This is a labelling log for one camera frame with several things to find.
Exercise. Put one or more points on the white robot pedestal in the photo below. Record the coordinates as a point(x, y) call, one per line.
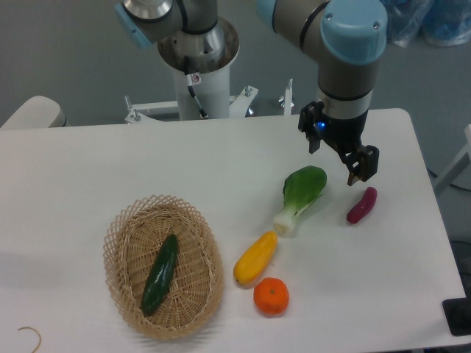
point(200, 69)

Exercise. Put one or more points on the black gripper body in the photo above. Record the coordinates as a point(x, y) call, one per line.
point(340, 134)

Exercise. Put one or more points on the green cucumber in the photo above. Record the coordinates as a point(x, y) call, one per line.
point(160, 276)

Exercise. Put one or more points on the green bok choy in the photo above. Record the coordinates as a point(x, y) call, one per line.
point(301, 189)

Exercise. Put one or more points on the blue plastic bag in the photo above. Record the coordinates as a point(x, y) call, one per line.
point(443, 23)

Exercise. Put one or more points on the orange tangerine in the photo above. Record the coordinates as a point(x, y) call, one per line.
point(271, 296)

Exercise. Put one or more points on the purple sweet potato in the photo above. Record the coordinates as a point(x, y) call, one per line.
point(363, 207)

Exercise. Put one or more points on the white frame at right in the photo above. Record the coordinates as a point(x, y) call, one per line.
point(454, 167)

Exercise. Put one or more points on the woven wicker basket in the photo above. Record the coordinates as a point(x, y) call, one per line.
point(131, 246)

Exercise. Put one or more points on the white chair back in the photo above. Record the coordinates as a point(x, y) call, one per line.
point(37, 112)

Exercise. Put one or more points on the yellow mango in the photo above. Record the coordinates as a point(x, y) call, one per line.
point(253, 262)

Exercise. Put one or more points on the black device at edge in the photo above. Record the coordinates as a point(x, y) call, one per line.
point(457, 314)

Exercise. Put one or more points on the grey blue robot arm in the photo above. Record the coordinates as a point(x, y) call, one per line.
point(345, 38)

